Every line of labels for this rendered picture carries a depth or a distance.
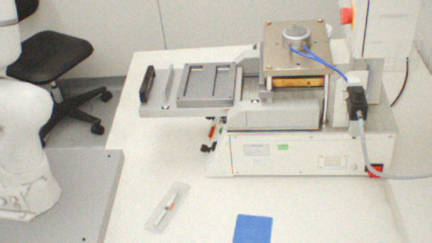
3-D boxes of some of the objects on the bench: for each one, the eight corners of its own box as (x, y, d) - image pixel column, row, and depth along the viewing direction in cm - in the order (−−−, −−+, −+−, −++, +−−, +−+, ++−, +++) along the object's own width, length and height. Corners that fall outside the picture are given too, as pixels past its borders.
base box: (369, 107, 168) (375, 65, 157) (390, 187, 139) (399, 141, 128) (213, 110, 174) (209, 70, 163) (203, 186, 145) (197, 143, 134)
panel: (213, 113, 172) (232, 72, 161) (205, 172, 149) (226, 129, 138) (207, 110, 172) (226, 70, 160) (198, 170, 149) (219, 127, 137)
